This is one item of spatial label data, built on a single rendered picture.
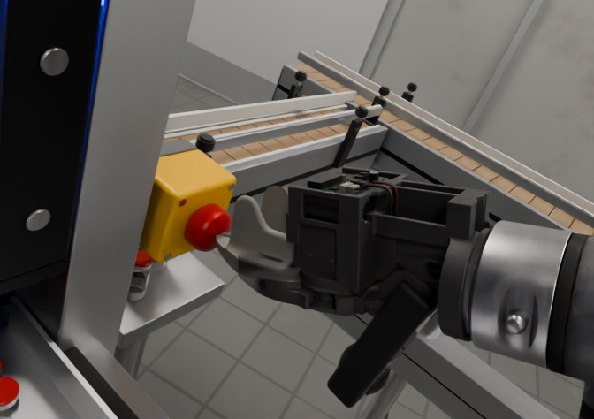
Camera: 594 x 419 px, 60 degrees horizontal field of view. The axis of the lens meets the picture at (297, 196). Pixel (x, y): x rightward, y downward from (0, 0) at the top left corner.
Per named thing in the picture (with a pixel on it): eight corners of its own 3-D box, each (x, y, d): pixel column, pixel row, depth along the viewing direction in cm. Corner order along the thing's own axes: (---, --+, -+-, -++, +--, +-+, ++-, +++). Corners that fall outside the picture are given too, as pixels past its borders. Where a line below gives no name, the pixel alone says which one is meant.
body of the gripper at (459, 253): (338, 164, 39) (505, 185, 32) (338, 270, 41) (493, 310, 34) (276, 186, 33) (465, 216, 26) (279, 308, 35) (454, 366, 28)
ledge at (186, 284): (36, 260, 52) (38, 245, 51) (141, 224, 62) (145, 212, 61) (120, 350, 46) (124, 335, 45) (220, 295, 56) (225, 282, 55)
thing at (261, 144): (55, 303, 50) (73, 169, 43) (-23, 217, 57) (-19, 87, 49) (376, 171, 104) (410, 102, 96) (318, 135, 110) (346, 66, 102)
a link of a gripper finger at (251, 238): (216, 182, 41) (310, 198, 36) (220, 251, 43) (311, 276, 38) (186, 190, 39) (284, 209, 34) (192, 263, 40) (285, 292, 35)
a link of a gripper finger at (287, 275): (265, 241, 40) (364, 265, 35) (266, 262, 40) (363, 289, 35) (223, 261, 36) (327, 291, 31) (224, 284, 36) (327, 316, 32)
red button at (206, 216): (166, 237, 43) (176, 198, 41) (201, 224, 47) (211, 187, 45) (196, 262, 42) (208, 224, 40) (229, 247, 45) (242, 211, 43)
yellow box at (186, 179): (106, 218, 45) (119, 148, 42) (170, 200, 51) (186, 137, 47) (161, 269, 42) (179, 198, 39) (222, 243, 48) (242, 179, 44)
